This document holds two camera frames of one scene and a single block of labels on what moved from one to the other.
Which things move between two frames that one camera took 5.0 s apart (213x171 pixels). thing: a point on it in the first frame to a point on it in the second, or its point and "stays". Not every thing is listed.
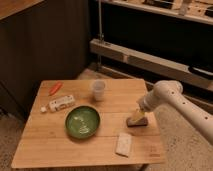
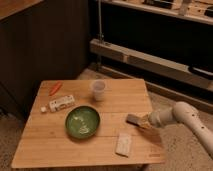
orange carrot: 55,89 stays
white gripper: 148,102 to 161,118
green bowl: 82,122 stays
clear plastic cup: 99,89 stays
